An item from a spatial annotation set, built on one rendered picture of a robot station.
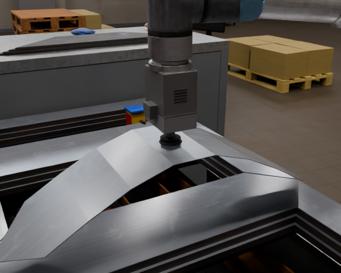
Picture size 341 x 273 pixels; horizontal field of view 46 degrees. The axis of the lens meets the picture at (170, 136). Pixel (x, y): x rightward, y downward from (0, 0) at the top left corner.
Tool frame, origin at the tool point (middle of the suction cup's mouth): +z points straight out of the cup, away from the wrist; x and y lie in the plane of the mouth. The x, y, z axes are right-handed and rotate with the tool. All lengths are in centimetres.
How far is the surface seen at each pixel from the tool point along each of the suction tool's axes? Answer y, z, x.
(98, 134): -51, 16, -1
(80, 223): 9.0, 5.5, -19.6
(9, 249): 2.2, 11.6, -30.3
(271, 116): -235, 103, 218
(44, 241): 6.9, 8.6, -25.0
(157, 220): -0.5, 15.7, -2.7
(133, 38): -94, -5, 27
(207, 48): -85, 0, 56
